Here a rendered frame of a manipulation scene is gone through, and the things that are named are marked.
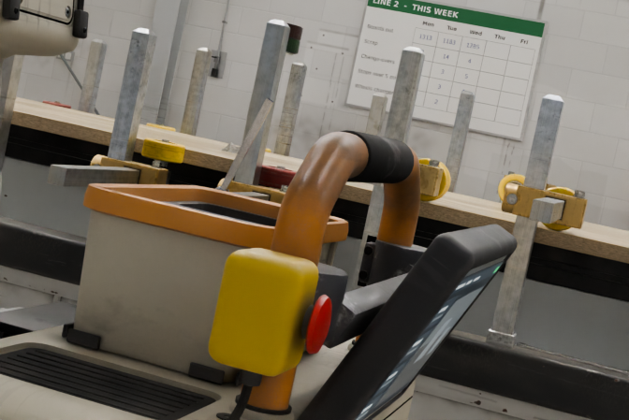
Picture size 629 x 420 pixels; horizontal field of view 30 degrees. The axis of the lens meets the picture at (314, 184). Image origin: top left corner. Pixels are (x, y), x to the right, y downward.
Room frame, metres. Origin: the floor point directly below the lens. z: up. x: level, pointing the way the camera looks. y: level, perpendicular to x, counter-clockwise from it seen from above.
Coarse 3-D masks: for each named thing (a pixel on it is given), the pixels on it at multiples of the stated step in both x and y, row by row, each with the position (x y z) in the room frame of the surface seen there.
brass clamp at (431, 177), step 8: (424, 168) 2.00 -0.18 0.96; (432, 168) 2.00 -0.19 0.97; (440, 168) 2.01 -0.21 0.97; (424, 176) 2.00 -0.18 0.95; (432, 176) 2.00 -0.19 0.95; (440, 176) 2.02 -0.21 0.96; (424, 184) 2.00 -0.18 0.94; (432, 184) 1.99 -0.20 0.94; (424, 192) 2.00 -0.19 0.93; (432, 192) 1.99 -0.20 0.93
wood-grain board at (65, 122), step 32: (32, 128) 2.37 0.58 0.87; (64, 128) 2.35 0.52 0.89; (96, 128) 2.36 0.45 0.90; (160, 128) 3.16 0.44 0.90; (192, 160) 2.28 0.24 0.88; (224, 160) 2.27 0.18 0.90; (288, 160) 2.81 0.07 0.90; (352, 192) 2.20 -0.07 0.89; (448, 192) 2.93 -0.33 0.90; (480, 224) 2.14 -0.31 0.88; (512, 224) 2.12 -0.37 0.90; (608, 256) 2.08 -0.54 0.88
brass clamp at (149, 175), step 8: (96, 160) 2.16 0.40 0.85; (104, 160) 2.15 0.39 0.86; (112, 160) 2.14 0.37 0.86; (120, 160) 2.14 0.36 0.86; (136, 168) 2.13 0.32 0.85; (144, 168) 2.13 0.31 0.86; (152, 168) 2.12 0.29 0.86; (160, 168) 2.14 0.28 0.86; (144, 176) 2.13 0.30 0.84; (152, 176) 2.12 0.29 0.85; (160, 176) 2.13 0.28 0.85
